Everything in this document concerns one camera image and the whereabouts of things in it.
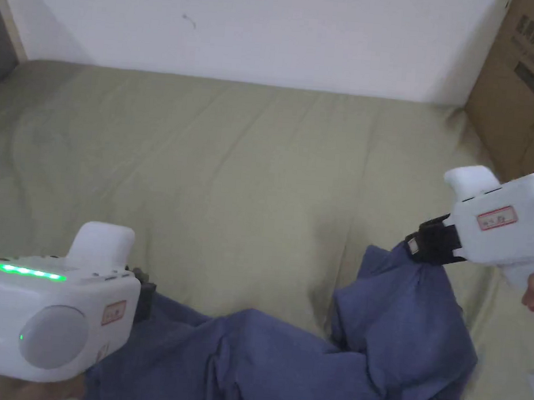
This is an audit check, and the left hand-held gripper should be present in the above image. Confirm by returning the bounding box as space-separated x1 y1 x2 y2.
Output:
0 214 162 391

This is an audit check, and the person's left hand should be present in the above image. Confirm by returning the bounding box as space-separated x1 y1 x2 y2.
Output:
0 365 89 400

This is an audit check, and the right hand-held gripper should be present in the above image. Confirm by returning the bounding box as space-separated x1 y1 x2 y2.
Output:
401 157 534 296

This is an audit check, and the bed with pale green sheet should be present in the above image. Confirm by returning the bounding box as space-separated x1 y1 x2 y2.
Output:
0 56 534 400

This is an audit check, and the dark blue shirt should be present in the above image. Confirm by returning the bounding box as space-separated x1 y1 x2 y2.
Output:
82 218 488 400

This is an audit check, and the brown cardboard carton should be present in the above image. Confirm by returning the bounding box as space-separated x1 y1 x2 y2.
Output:
457 0 534 186

